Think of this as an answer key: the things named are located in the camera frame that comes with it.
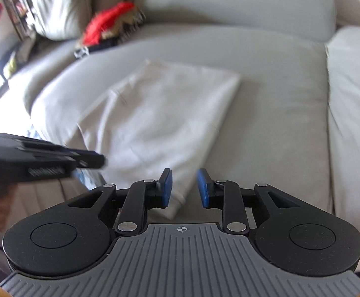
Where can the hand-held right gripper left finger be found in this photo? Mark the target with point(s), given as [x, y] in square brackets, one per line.
[166, 188]

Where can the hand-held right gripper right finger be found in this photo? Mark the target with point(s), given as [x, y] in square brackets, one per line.
[202, 188]

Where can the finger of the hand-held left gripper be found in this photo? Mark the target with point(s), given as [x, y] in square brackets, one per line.
[90, 160]

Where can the white t-shirt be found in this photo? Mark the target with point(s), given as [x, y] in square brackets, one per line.
[161, 114]

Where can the red and patterned clothes pile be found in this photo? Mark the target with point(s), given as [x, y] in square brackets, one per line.
[84, 52]

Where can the grey sofa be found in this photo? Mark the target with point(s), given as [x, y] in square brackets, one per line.
[276, 83]

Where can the red garment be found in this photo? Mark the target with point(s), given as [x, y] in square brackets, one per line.
[102, 24]

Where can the bookshelf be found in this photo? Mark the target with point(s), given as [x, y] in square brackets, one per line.
[0, 21]

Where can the tan garment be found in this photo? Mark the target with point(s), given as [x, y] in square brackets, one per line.
[127, 21]

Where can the light grey pillow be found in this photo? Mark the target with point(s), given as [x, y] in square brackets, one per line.
[59, 6]

